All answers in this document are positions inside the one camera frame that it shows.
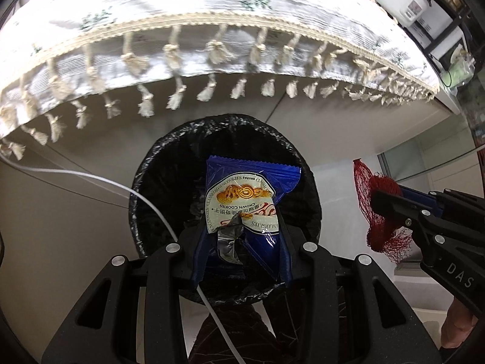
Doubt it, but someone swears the pale green plastic bag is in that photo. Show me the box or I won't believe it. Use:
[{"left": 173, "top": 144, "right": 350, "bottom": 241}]
[{"left": 441, "top": 43, "right": 477, "bottom": 89}]

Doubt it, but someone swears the dark patterned cloth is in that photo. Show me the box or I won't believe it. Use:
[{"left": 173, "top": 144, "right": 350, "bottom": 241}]
[{"left": 187, "top": 303, "right": 300, "bottom": 364}]

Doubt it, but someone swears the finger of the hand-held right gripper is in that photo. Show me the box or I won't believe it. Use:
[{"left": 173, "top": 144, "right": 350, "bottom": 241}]
[
  {"left": 397, "top": 187, "right": 485, "bottom": 244},
  {"left": 372, "top": 189, "right": 485, "bottom": 270}
]

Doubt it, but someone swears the white floral tablecloth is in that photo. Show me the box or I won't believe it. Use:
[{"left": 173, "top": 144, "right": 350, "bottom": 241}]
[{"left": 0, "top": 0, "right": 442, "bottom": 160}]

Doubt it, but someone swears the red mesh net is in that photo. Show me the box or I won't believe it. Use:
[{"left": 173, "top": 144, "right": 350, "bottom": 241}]
[{"left": 352, "top": 158, "right": 413, "bottom": 265}]

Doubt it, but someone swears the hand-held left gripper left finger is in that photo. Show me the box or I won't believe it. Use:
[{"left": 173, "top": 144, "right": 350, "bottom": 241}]
[{"left": 41, "top": 227, "right": 207, "bottom": 364}]

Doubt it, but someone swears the white cable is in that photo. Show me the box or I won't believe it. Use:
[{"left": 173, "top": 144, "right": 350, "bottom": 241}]
[{"left": 0, "top": 151, "right": 248, "bottom": 364}]

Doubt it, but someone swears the person's right hand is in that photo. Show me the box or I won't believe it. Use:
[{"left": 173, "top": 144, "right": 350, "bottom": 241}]
[{"left": 441, "top": 291, "right": 480, "bottom": 341}]

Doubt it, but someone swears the blue cookie wrapper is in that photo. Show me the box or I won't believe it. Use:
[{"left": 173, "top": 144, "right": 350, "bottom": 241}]
[{"left": 193, "top": 155, "right": 302, "bottom": 287}]

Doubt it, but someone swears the black metal rack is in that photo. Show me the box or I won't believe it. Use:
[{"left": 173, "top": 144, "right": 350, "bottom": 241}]
[{"left": 424, "top": 0, "right": 479, "bottom": 81}]

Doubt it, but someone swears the black lined waste bin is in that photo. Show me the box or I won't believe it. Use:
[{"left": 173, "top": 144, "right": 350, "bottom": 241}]
[{"left": 128, "top": 113, "right": 323, "bottom": 306}]

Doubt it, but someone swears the white microwave oven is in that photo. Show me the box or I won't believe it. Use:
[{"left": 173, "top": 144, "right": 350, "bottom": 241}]
[{"left": 407, "top": 5, "right": 465, "bottom": 53}]

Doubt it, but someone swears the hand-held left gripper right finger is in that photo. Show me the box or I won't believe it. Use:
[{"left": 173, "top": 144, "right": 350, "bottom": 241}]
[{"left": 278, "top": 229, "right": 442, "bottom": 364}]

